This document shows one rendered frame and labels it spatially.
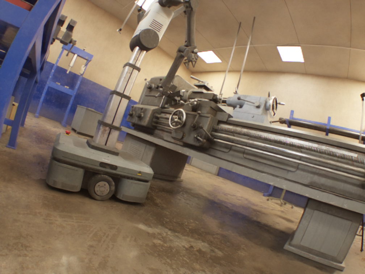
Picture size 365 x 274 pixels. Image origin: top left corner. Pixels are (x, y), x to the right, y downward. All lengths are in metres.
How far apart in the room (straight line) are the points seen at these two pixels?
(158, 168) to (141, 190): 1.09
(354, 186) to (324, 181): 0.24
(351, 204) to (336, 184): 0.23
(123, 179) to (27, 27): 0.92
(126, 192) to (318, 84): 5.04
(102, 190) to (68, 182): 0.20
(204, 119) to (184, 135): 0.24
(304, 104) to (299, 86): 0.56
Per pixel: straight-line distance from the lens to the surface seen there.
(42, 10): 0.65
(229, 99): 2.00
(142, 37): 1.30
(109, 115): 1.20
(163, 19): 1.43
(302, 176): 1.41
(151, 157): 2.13
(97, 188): 1.07
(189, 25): 1.49
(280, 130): 1.48
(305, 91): 5.26
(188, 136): 1.67
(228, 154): 1.60
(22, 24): 0.64
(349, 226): 1.42
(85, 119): 3.88
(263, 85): 5.61
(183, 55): 1.48
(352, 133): 4.52
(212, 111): 1.70
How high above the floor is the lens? 0.45
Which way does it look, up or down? 3 degrees up
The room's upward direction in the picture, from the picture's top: 19 degrees clockwise
